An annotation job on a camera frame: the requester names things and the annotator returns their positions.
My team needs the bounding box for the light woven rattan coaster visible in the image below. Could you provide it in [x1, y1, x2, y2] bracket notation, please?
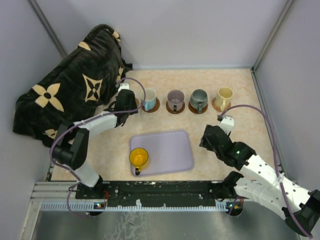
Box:
[211, 98, 231, 113]
[135, 98, 140, 108]

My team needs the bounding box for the white mug blue outside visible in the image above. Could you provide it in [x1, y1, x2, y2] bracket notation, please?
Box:
[140, 88, 157, 112]

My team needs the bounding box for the dark brown wooden coaster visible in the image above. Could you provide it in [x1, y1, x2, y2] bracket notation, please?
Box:
[141, 97, 161, 113]
[166, 101, 186, 115]
[188, 103, 208, 115]

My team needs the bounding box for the grey green mug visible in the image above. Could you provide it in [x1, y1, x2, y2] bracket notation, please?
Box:
[189, 89, 208, 112]

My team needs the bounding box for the cream yellow mug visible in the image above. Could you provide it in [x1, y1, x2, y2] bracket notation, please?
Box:
[215, 87, 233, 112]

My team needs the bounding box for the lavender plastic tray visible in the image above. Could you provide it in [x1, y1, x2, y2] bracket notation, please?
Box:
[129, 130, 195, 178]

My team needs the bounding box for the purple glass mug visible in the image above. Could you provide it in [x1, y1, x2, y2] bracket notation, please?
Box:
[167, 89, 185, 111]

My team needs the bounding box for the yellow mug black handle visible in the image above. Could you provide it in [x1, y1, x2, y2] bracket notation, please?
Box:
[129, 147, 150, 176]

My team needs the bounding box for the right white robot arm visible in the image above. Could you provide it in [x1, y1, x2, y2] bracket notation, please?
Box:
[199, 124, 320, 237]

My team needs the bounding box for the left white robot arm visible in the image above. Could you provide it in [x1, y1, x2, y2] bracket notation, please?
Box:
[50, 89, 138, 199]

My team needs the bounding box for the black floral plush blanket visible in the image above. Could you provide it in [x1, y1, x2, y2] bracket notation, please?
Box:
[12, 24, 132, 147]

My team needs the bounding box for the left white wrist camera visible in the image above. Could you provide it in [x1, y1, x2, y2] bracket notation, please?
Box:
[117, 82, 130, 93]

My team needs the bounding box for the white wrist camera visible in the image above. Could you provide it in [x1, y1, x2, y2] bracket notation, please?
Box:
[117, 82, 130, 93]
[217, 115, 235, 137]

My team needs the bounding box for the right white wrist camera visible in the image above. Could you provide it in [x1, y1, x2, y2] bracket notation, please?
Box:
[217, 115, 235, 137]

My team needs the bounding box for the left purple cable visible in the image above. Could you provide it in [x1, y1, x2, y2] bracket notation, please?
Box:
[49, 77, 146, 218]

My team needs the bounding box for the purple cable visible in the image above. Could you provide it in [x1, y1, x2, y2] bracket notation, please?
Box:
[216, 104, 313, 238]
[49, 77, 146, 218]

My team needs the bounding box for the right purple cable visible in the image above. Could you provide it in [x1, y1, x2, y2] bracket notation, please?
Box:
[216, 104, 313, 238]

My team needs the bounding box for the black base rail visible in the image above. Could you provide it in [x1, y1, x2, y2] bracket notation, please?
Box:
[75, 180, 236, 208]

